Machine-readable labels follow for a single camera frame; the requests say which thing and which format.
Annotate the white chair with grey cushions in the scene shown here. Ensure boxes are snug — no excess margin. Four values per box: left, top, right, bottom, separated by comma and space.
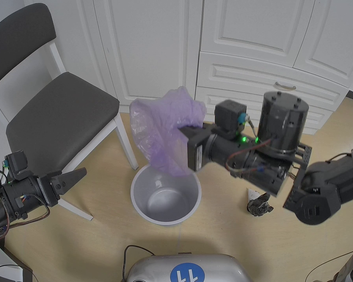
0, 3, 139, 221

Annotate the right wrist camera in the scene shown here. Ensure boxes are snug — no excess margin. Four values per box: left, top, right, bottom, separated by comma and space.
214, 99, 250, 137

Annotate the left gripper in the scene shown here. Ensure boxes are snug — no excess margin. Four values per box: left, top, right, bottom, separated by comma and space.
4, 167, 87, 217

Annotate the crumpled black plastic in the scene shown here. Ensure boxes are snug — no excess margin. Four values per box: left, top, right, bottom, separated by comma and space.
247, 192, 275, 217

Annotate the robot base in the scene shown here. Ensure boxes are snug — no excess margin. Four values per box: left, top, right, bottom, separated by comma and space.
126, 253, 252, 282

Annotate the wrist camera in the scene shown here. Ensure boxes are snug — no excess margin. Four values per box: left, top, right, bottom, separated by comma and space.
214, 99, 250, 137
4, 151, 33, 184

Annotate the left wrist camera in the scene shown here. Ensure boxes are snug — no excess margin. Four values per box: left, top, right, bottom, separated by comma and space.
4, 151, 33, 184

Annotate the black cable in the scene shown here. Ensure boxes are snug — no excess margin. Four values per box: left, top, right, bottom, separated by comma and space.
122, 245, 157, 280

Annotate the purple plastic bag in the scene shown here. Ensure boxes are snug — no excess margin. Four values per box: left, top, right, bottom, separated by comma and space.
129, 86, 207, 177

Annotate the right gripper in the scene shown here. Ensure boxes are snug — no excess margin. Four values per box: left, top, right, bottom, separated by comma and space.
187, 133, 255, 172

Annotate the white trash bin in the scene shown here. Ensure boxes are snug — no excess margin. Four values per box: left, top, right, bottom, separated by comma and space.
130, 164, 202, 225

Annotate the white wardrobe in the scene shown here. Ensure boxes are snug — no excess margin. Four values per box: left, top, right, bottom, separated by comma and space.
21, 0, 353, 136

